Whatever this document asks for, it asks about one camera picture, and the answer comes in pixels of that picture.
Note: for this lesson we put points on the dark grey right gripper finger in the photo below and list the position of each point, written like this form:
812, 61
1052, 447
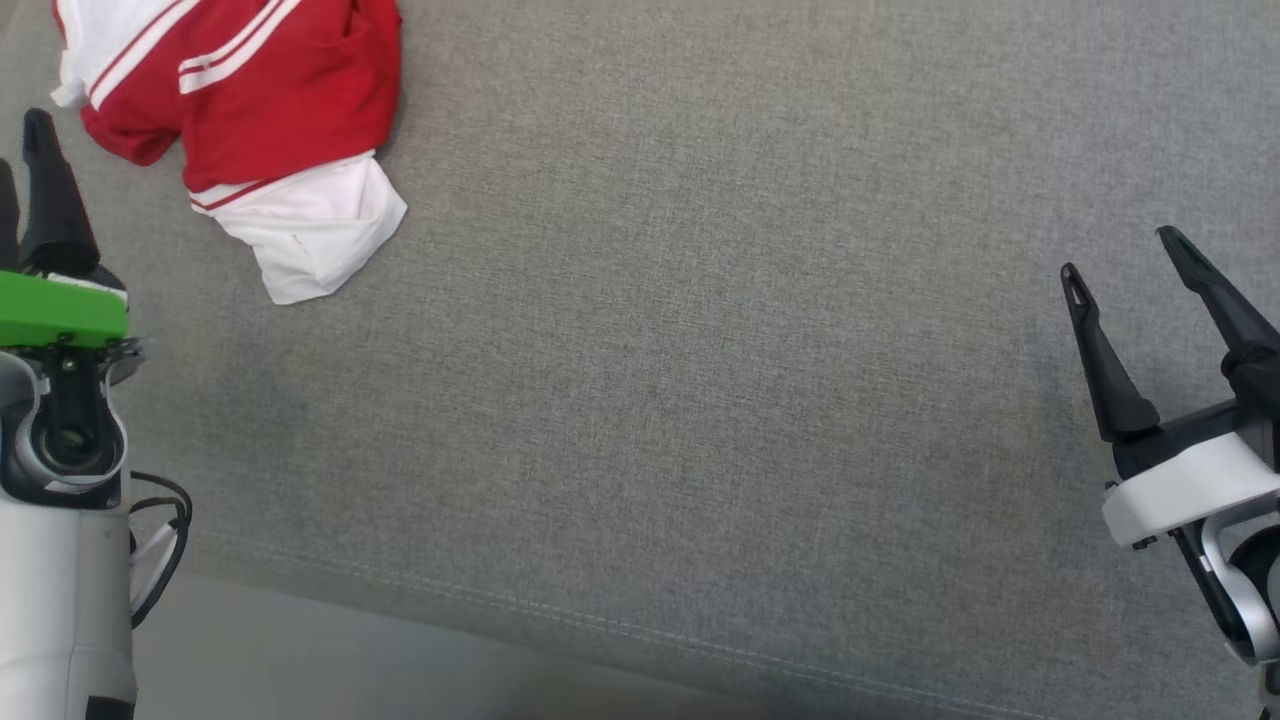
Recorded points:
1110, 380
1250, 345

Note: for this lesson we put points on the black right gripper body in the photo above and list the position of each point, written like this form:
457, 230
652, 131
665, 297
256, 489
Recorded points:
1180, 440

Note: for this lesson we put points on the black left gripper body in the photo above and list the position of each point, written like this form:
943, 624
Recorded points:
108, 280

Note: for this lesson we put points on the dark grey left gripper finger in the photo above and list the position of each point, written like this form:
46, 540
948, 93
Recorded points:
8, 220
55, 220

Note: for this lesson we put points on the red white basketball jersey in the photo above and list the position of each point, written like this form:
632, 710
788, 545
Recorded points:
280, 110

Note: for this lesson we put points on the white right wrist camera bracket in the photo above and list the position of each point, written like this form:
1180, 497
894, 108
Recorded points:
1190, 495

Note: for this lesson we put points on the green left wrist camera bracket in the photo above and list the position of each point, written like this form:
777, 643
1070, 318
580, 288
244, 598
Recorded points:
60, 310

